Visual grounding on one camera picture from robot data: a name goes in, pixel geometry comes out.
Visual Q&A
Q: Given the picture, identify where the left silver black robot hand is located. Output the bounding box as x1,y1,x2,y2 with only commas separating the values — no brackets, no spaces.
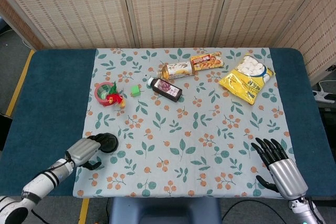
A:
65,133,109,172

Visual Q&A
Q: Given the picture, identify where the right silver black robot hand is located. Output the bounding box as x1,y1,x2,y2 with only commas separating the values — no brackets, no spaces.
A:
250,137,309,200

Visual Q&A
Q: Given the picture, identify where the dark green round bowl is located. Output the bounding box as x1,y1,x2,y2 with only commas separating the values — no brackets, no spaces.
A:
98,132,119,154

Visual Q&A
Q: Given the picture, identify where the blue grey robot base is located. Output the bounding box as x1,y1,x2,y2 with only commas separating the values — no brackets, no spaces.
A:
108,197,223,224

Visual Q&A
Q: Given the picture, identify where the blue felt table cover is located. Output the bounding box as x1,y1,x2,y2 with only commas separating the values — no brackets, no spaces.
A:
0,48,322,197

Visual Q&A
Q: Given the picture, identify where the yellow floor tape strip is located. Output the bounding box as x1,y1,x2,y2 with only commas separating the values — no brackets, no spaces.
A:
5,49,36,117
78,198,90,224

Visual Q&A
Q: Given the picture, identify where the black floor object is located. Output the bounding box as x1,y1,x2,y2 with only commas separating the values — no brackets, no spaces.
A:
0,112,14,152

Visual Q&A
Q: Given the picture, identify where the green cube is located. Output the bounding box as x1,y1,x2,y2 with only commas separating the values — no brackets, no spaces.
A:
130,84,141,98

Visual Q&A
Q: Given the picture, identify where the white floor device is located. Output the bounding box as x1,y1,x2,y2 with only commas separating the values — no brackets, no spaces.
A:
312,81,336,103

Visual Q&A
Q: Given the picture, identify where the yellow marshmallow bag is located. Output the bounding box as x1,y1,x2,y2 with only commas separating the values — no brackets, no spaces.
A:
218,52,277,106

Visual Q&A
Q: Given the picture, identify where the floral leaf print tablecloth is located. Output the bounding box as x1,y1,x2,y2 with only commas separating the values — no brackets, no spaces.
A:
71,47,299,199

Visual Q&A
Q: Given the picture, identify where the dark grape juice bottle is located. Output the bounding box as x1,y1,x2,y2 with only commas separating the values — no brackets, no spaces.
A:
146,77,183,103

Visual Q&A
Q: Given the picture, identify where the yellow tea bottle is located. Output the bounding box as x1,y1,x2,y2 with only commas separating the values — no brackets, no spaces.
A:
156,60,196,81

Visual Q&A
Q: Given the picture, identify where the woven folding screen panel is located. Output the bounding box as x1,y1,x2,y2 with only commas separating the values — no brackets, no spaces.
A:
120,0,233,49
0,0,136,50
212,0,333,49
0,0,44,50
274,0,336,86

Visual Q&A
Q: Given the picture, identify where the orange biscuit pack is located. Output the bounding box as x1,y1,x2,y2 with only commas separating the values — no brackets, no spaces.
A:
190,51,225,72

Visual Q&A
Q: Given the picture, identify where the black floor cable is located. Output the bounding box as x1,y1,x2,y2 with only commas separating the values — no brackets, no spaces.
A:
222,199,290,224

